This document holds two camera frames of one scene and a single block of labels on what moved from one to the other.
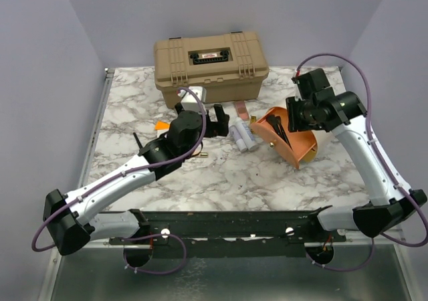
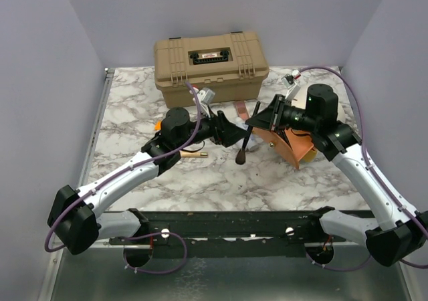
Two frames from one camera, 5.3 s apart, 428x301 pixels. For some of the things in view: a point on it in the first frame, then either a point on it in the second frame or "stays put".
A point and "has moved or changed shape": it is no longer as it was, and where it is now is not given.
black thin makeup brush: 137,140 to 241,156
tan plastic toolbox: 230,66 stays put
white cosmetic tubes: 247,130 stays put
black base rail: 230,233 stays put
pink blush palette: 242,110 stays put
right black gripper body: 300,115 to 285,114
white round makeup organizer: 272,132 has moved or changed shape
